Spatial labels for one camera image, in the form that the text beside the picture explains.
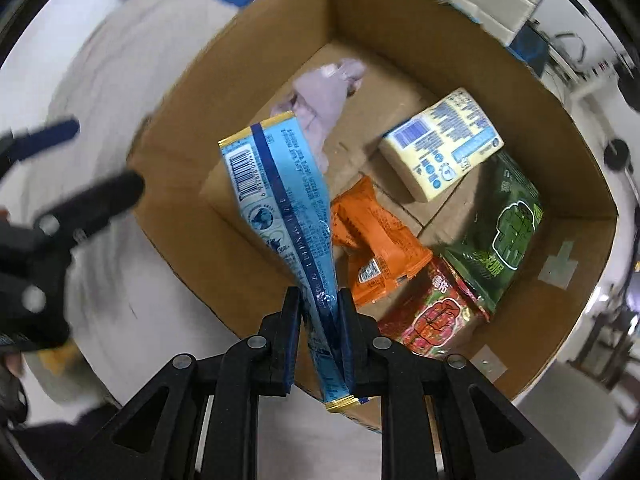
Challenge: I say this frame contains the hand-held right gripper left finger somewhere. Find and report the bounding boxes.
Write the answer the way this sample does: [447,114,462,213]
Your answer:
[65,286,304,480]

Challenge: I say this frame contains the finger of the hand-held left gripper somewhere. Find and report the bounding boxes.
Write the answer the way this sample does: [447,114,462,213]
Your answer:
[32,170,146,247]
[0,119,81,166]

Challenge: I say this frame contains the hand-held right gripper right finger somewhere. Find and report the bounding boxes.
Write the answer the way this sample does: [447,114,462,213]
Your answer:
[336,287,582,480]

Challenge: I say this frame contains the red snack packet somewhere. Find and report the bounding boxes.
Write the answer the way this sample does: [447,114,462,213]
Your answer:
[377,255,491,361]

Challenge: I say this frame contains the orange snack packet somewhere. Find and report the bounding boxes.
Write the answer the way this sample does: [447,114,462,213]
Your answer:
[329,175,434,310]

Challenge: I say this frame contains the long blue snack packet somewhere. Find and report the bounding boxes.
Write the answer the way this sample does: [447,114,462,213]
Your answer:
[218,112,361,414]

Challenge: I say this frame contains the green snack packet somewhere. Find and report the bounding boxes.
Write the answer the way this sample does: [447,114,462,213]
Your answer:
[433,150,546,316]

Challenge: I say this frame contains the yellow and blue tissue pack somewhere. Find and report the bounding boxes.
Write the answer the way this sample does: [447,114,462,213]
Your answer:
[378,87,505,203]

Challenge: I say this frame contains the cardboard box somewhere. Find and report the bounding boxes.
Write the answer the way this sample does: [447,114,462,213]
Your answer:
[127,0,621,434]

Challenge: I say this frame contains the person's left hand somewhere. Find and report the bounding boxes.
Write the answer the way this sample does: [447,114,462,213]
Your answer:
[0,351,25,378]

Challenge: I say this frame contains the grey table cloth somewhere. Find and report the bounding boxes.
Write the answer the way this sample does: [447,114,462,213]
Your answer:
[30,0,383,480]

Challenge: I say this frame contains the person's dark pants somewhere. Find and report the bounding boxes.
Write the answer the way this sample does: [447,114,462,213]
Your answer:
[17,400,128,480]

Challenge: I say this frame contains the black weight bench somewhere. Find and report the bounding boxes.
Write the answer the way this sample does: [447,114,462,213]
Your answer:
[509,24,551,75]

